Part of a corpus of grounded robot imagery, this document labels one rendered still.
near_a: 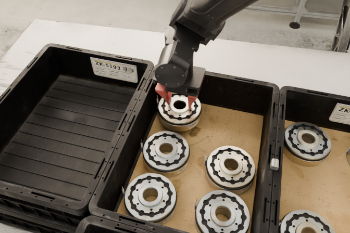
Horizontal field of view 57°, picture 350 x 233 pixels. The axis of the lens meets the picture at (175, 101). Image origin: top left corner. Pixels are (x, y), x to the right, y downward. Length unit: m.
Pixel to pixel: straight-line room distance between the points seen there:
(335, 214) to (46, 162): 0.62
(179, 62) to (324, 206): 0.42
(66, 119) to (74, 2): 2.19
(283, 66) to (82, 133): 0.73
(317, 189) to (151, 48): 0.76
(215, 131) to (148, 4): 2.14
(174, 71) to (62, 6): 2.44
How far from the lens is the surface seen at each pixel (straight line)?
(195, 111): 0.76
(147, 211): 0.65
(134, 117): 0.71
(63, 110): 0.88
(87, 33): 1.34
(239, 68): 1.15
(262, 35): 2.56
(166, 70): 0.57
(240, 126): 0.81
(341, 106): 0.82
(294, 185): 0.75
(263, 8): 2.61
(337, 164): 0.82
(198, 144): 0.76
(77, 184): 0.74
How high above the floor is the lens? 1.46
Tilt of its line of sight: 48 degrees down
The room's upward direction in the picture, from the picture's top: straight up
